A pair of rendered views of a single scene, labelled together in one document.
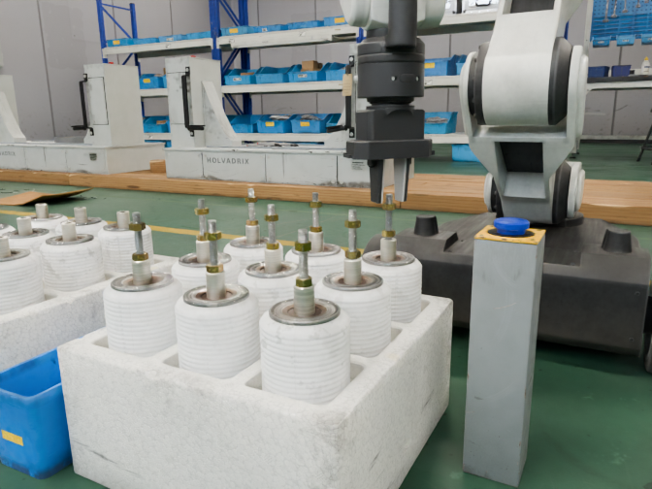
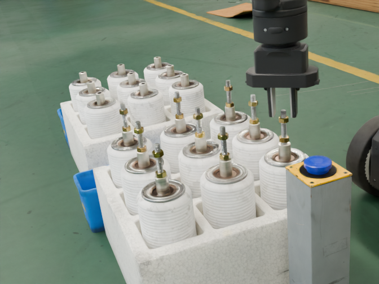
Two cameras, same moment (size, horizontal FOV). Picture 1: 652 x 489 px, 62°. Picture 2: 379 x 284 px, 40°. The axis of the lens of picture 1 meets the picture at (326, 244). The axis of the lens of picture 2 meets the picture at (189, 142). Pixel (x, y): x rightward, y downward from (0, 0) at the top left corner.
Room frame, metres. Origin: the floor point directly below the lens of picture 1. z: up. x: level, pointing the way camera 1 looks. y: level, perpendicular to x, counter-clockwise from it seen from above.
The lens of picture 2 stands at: (0.01, -0.55, 0.68)
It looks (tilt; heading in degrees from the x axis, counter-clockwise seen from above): 24 degrees down; 44
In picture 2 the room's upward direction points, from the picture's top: 7 degrees counter-clockwise
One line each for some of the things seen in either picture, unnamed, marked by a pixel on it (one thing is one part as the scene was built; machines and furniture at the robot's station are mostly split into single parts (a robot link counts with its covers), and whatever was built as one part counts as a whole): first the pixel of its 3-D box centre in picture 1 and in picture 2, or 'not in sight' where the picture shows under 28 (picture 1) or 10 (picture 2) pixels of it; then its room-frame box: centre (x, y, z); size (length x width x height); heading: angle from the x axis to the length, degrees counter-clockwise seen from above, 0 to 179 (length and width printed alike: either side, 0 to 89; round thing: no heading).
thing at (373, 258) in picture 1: (388, 259); (285, 158); (0.74, -0.09, 0.25); 0.08 x 0.08 x 0.01
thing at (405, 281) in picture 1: (387, 318); (286, 200); (0.74, -0.09, 0.16); 0.10 x 0.10 x 0.18
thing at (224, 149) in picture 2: (352, 240); (224, 146); (0.64, -0.03, 0.30); 0.01 x 0.01 x 0.08
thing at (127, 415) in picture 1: (277, 379); (208, 219); (0.70, 0.07, 0.09); 0.39 x 0.39 x 0.18; 62
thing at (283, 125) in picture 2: (388, 220); (283, 129); (0.74, -0.09, 0.31); 0.01 x 0.01 x 0.08
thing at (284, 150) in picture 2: (388, 250); (284, 151); (0.74, -0.09, 0.26); 0.02 x 0.02 x 0.03
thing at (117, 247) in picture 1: (129, 273); (188, 115); (1.00, 0.38, 0.16); 0.10 x 0.10 x 0.18
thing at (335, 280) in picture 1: (352, 281); (226, 173); (0.64, -0.03, 0.25); 0.08 x 0.08 x 0.01
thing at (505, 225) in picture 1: (510, 228); (317, 166); (0.62, -0.22, 0.32); 0.04 x 0.04 x 0.02
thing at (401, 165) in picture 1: (404, 178); (295, 99); (0.75, -0.11, 0.37); 0.03 x 0.02 x 0.06; 22
